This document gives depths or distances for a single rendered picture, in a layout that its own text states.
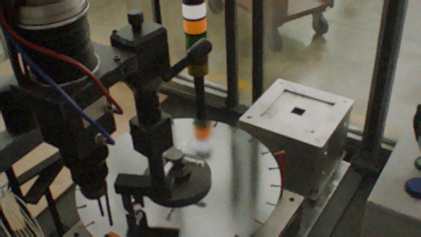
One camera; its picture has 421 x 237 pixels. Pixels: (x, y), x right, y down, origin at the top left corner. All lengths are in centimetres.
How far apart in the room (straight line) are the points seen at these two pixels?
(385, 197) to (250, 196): 24
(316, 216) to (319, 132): 17
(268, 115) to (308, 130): 9
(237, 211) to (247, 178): 7
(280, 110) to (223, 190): 31
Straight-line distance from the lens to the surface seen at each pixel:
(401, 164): 95
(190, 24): 97
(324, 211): 104
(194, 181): 79
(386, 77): 103
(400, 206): 87
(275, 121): 101
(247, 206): 76
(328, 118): 103
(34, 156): 125
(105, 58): 55
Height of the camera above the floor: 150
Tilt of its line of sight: 36 degrees down
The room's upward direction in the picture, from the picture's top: 3 degrees counter-clockwise
